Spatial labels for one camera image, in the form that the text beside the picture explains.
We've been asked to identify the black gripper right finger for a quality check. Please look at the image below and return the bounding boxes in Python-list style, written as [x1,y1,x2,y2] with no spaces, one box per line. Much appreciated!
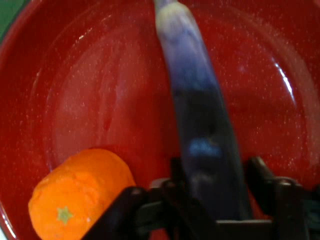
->
[246,155,311,240]

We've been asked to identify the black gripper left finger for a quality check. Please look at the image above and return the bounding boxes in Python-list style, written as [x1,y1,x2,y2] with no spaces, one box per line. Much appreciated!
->
[82,156,216,240]

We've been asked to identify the orange toy tangerine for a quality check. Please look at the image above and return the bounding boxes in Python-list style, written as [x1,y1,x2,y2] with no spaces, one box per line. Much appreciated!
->
[27,148,137,240]

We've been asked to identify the purple toy eggplant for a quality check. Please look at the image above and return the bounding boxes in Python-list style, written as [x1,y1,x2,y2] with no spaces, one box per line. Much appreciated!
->
[153,0,252,221]

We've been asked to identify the red round plate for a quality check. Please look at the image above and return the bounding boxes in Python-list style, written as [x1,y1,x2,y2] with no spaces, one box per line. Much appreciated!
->
[0,0,320,240]

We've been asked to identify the green round plate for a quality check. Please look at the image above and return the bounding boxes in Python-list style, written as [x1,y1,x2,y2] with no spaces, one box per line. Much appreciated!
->
[0,0,29,43]

